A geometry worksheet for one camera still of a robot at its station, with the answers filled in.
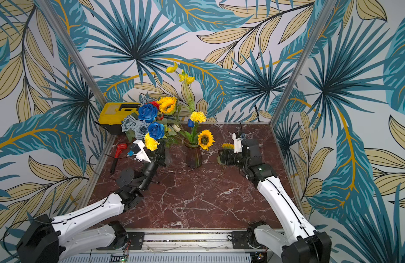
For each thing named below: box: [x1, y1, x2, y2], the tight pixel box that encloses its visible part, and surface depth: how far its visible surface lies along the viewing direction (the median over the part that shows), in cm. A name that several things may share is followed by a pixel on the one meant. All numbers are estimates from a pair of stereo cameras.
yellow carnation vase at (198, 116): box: [189, 111, 207, 124], surface depth 74 cm
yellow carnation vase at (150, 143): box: [144, 132, 160, 152], surface depth 62 cm
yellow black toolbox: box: [98, 101, 141, 136], surface depth 105 cm
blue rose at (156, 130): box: [147, 121, 165, 140], surface depth 57 cm
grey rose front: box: [134, 120, 149, 140], surface depth 71 cm
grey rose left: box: [120, 114, 137, 133], surface depth 73 cm
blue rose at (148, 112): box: [137, 103, 159, 123], surface depth 64 cm
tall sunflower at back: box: [156, 96, 178, 116], surface depth 70 cm
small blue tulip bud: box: [187, 118, 195, 128], surface depth 82 cm
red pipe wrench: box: [109, 143, 128, 175], surface depth 105 cm
